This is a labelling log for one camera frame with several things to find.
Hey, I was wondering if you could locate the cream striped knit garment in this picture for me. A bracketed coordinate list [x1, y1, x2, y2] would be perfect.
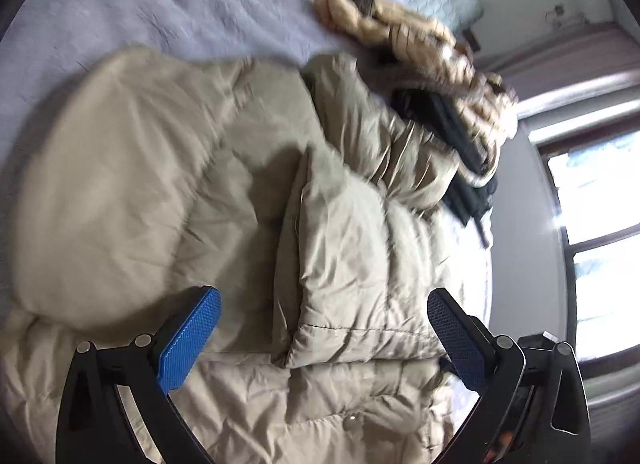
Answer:
[312, 0, 521, 180]

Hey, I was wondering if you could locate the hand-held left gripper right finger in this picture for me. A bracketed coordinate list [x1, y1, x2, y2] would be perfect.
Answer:
[427, 287, 594, 464]

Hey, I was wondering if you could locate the black fleece garment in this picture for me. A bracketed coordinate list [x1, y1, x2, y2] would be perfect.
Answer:
[390, 86, 501, 251]

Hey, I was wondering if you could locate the beige puffer jacket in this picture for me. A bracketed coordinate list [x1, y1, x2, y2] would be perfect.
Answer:
[0, 44, 497, 464]

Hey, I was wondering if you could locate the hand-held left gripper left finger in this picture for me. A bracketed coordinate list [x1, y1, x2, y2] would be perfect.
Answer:
[55, 286, 223, 464]

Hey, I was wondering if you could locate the window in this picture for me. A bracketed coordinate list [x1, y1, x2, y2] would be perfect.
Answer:
[520, 94, 640, 381]

